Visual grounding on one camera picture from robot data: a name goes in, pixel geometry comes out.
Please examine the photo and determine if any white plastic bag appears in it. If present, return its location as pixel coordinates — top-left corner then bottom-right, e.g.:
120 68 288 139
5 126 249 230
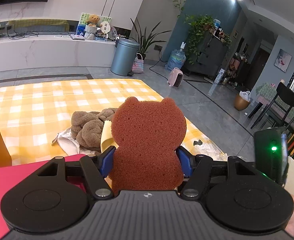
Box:
191 139 228 161

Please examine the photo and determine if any yellow cleaning cloth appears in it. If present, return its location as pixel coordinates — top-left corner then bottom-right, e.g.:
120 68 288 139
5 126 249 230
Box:
100 120 118 152

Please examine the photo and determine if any brown plush scrunchie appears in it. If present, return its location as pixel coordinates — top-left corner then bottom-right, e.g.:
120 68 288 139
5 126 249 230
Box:
70 108 117 153

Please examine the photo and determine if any beige round pad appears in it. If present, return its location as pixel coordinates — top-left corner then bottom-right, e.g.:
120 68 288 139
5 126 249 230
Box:
51 127 101 156

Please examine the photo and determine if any brown bear sponge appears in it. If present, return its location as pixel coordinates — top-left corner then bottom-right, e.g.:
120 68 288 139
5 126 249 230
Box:
109 96 187 194

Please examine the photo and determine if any gold waste basket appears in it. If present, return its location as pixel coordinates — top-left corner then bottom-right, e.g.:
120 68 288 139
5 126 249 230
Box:
234 91 251 111

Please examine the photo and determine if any black dining chair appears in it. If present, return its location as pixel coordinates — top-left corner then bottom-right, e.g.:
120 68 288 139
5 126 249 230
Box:
249 82 294 129

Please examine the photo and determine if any yellow checkered tablecloth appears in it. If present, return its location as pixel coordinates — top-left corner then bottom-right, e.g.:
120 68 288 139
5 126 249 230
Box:
0 78 229 167

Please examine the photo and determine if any pink space heater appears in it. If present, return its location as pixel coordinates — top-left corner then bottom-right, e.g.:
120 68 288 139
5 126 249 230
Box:
167 68 183 88

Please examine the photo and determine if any red Wonderlab box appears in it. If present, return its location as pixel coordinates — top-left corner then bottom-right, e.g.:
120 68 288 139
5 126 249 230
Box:
0 157 89 239

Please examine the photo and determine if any blue metal trash can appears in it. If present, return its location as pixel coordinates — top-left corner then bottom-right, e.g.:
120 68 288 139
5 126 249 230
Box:
110 38 139 76

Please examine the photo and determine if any dark cabinet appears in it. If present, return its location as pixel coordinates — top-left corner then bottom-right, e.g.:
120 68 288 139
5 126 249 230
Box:
182 31 228 78

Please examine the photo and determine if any pastel woven basket bag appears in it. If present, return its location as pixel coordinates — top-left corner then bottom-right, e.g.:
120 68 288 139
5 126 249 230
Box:
132 53 144 74

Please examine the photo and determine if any blue water jug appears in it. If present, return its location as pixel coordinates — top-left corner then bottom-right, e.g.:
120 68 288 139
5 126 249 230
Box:
165 42 186 71

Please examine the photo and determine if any snake plant in pot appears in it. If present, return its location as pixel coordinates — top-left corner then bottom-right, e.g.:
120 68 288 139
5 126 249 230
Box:
129 19 171 60

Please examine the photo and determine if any green illustrated poster board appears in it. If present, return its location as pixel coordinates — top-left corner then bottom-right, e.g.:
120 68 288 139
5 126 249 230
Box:
76 12 112 40

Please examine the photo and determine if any white marble tv console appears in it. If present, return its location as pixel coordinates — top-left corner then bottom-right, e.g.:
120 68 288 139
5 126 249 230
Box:
0 35 115 72

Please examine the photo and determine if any round paper fan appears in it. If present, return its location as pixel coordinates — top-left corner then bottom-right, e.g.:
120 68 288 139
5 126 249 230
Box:
100 21 110 38

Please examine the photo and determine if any trailing pothos plant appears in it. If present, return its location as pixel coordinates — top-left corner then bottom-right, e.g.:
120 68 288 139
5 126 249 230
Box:
185 15 214 64

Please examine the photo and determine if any teddy bear figurine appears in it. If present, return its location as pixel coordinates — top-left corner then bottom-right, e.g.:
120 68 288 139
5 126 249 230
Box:
86 14 100 27

